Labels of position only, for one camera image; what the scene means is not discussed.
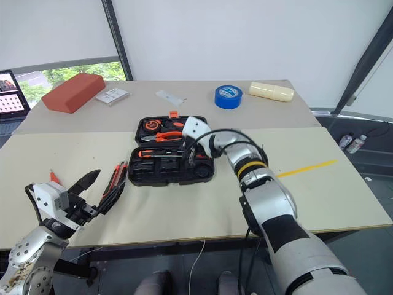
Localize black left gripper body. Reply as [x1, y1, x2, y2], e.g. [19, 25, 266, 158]
[63, 192, 101, 230]

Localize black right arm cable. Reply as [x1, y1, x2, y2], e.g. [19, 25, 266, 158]
[184, 127, 271, 167]

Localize white card box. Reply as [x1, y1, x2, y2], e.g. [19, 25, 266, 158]
[95, 87, 130, 107]

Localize cream cylindrical case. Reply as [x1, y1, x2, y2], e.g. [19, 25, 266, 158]
[247, 81, 295, 104]

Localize black hanging cable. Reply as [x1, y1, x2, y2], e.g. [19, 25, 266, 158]
[238, 227, 262, 295]

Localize orange black tape measure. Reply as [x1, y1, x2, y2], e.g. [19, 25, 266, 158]
[144, 119, 162, 132]

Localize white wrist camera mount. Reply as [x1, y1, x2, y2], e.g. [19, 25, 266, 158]
[32, 181, 84, 231]
[182, 116, 213, 145]

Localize orange handled pliers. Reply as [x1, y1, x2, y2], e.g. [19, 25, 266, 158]
[141, 130, 184, 144]

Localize orange black screwdriver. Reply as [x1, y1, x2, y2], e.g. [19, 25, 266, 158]
[137, 148, 185, 159]

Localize blue tape roll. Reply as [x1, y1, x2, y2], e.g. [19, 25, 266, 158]
[214, 85, 244, 110]

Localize black orange tool handle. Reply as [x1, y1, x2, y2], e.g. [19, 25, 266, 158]
[162, 120, 185, 132]

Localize black plastic tool case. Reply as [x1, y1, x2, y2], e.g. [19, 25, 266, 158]
[126, 110, 216, 187]

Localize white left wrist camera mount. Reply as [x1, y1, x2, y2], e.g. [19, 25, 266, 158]
[32, 181, 84, 231]

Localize black tape roll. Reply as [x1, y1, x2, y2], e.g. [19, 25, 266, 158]
[194, 163, 213, 179]

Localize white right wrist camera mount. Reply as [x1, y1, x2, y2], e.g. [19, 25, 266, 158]
[182, 116, 213, 145]

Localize black window frame post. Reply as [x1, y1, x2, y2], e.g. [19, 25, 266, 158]
[101, 0, 134, 82]

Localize yellow tape strip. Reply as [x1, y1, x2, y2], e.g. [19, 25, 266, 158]
[276, 159, 338, 179]

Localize red brick block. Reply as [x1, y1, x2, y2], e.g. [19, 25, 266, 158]
[41, 73, 107, 115]

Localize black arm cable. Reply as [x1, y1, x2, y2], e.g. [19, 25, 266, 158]
[184, 127, 271, 167]
[24, 183, 44, 227]

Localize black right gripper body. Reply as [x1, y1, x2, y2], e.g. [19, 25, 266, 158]
[181, 136, 204, 156]

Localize black table frame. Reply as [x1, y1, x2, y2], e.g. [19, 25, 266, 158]
[53, 229, 365, 279]

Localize black slanted pole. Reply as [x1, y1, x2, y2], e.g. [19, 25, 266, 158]
[333, 0, 393, 116]

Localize small red test screwdriver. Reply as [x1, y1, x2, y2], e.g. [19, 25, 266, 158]
[49, 168, 64, 187]

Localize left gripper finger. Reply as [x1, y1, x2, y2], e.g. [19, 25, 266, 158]
[67, 168, 102, 198]
[96, 180, 126, 216]

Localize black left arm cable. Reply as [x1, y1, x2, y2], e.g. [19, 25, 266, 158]
[24, 183, 44, 227]

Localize clear small plastic bag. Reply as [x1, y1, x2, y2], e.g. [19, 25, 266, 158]
[155, 89, 187, 107]

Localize thin white cable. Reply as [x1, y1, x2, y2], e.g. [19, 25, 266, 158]
[187, 239, 207, 295]

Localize plastic bottle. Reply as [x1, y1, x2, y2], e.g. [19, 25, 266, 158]
[338, 132, 354, 151]
[346, 134, 368, 154]

